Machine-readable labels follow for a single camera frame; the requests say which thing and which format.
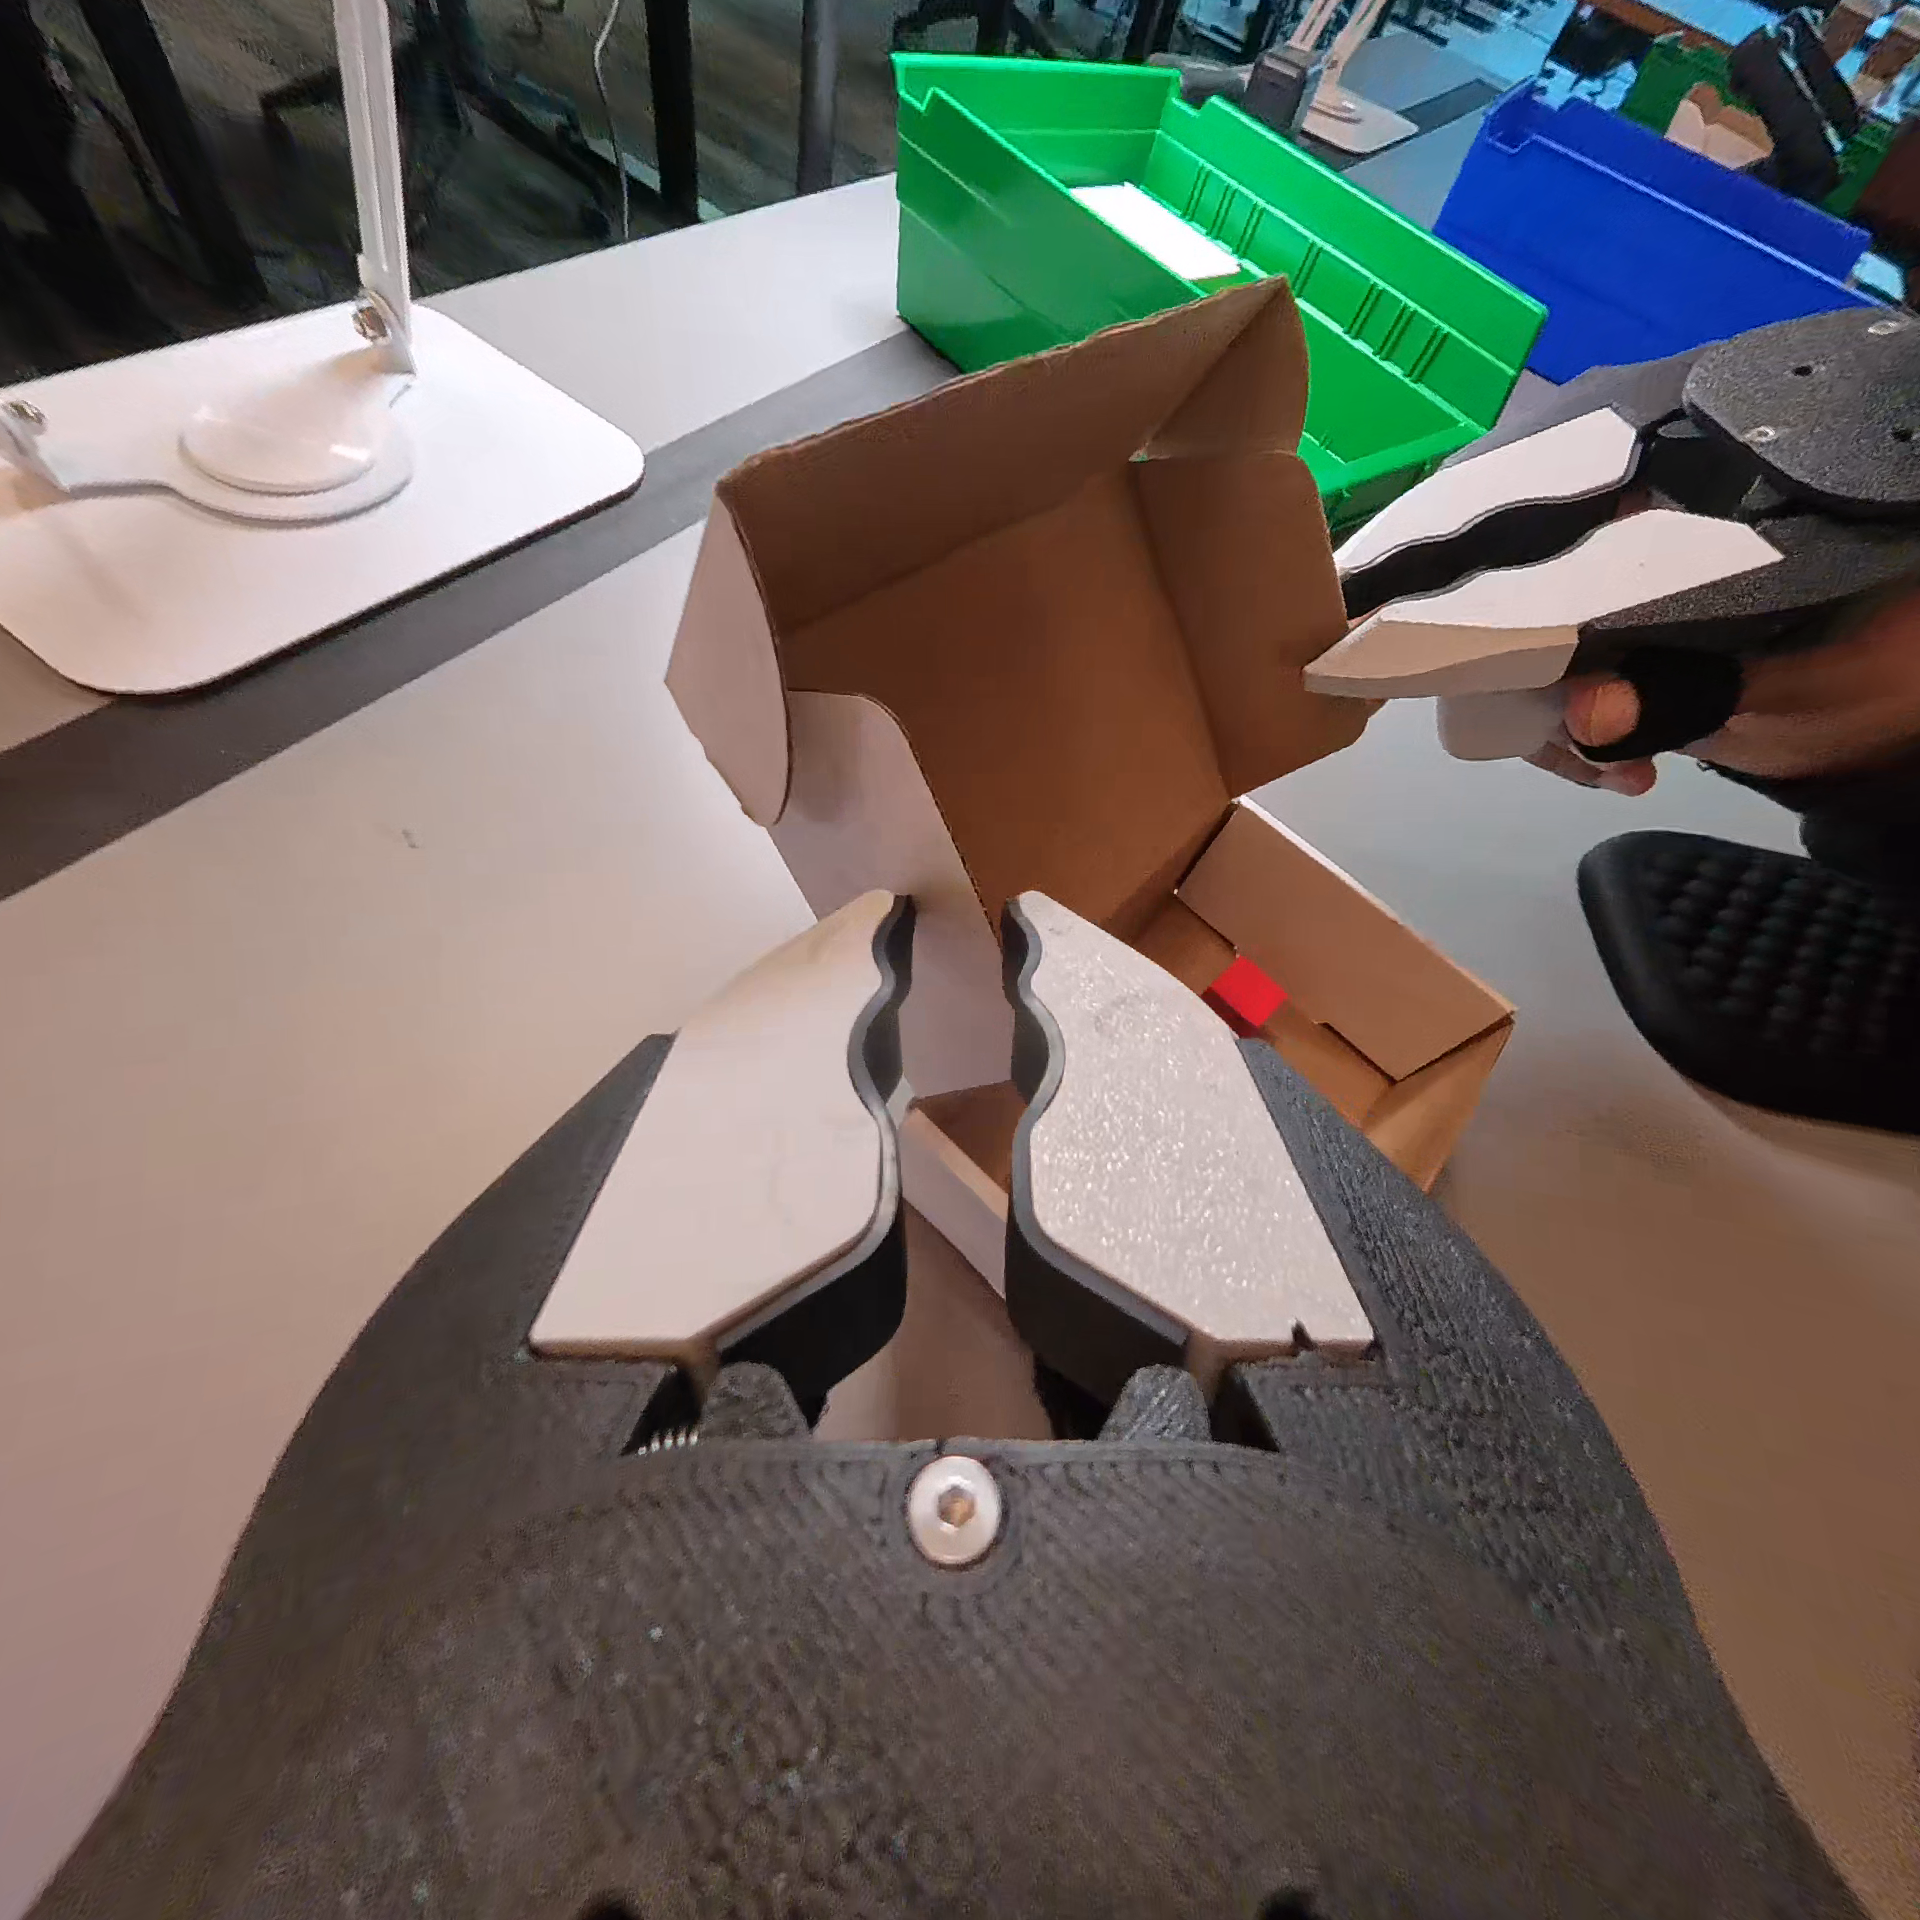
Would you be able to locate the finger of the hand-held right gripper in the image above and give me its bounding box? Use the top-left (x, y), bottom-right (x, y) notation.
top-left (1334, 404), bottom-right (1653, 617)
top-left (1302, 507), bottom-right (1788, 700)

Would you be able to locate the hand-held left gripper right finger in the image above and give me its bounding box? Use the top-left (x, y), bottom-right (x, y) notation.
top-left (1000, 891), bottom-right (1378, 1373)

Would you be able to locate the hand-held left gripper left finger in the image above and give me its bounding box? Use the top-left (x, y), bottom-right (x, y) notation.
top-left (527, 890), bottom-right (917, 1373)

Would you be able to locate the blue plastic bin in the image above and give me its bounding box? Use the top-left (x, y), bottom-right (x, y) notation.
top-left (1431, 82), bottom-right (1876, 377)

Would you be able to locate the white cardboard mailer box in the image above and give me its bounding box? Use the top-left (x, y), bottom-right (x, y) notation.
top-left (1067, 180), bottom-right (1248, 287)
top-left (663, 274), bottom-right (1518, 1299)

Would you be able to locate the green plastic bin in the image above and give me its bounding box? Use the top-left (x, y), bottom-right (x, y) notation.
top-left (891, 52), bottom-right (1550, 519)
top-left (1616, 31), bottom-right (1899, 212)

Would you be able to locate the grey desk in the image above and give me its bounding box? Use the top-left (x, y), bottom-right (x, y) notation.
top-left (0, 166), bottom-right (1920, 1920)

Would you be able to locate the person's right hand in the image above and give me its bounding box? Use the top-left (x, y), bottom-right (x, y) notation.
top-left (1530, 599), bottom-right (1920, 819)

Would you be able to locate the small brown cardboard box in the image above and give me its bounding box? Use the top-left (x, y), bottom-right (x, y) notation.
top-left (1661, 82), bottom-right (1784, 170)

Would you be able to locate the white lamp stand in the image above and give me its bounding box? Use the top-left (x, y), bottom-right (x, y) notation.
top-left (0, 0), bottom-right (646, 700)

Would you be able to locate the black table leg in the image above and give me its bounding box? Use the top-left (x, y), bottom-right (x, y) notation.
top-left (796, 0), bottom-right (838, 194)
top-left (646, 0), bottom-right (703, 226)

